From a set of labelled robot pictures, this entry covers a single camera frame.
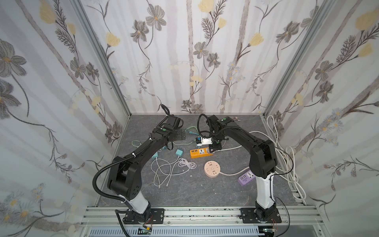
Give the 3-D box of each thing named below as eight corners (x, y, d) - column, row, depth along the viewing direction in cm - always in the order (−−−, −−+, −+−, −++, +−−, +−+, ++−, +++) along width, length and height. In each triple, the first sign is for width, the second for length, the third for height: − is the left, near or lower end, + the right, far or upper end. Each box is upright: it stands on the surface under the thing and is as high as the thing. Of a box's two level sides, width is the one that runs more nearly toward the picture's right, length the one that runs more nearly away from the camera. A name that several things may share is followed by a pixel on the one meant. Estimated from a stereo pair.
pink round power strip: (204, 177, 89) (204, 175, 87) (203, 162, 95) (204, 160, 93) (220, 177, 89) (221, 175, 87) (218, 162, 96) (219, 160, 93)
